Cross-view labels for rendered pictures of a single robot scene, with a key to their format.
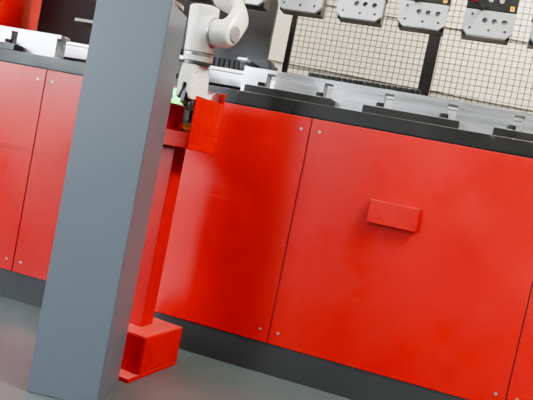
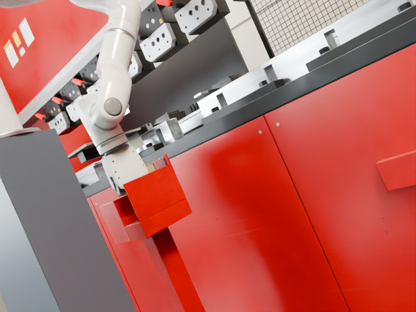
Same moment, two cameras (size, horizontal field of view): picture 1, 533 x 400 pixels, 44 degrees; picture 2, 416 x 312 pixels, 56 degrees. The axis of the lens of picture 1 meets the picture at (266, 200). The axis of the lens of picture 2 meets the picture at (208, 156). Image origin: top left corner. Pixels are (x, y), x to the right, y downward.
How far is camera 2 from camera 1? 111 cm
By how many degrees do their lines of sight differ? 27
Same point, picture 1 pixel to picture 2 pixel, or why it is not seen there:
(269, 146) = (246, 165)
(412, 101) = (357, 20)
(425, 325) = not seen: outside the picture
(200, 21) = (85, 116)
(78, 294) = not seen: outside the picture
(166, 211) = (182, 293)
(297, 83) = (242, 86)
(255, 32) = (225, 54)
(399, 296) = not seen: outside the picture
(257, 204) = (272, 225)
